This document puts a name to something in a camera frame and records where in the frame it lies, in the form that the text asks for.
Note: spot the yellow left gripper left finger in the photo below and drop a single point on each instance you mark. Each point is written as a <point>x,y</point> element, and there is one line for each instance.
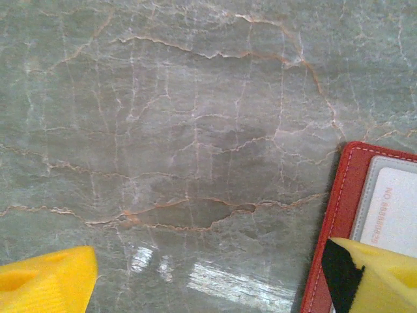
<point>49,283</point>

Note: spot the red leather card holder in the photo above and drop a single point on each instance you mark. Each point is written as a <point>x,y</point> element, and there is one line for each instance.
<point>345,195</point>

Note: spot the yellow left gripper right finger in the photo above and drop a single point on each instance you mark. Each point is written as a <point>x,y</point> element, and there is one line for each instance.
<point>381,283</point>

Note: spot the white credit card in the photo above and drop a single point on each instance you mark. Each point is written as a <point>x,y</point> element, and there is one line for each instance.
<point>399,208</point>

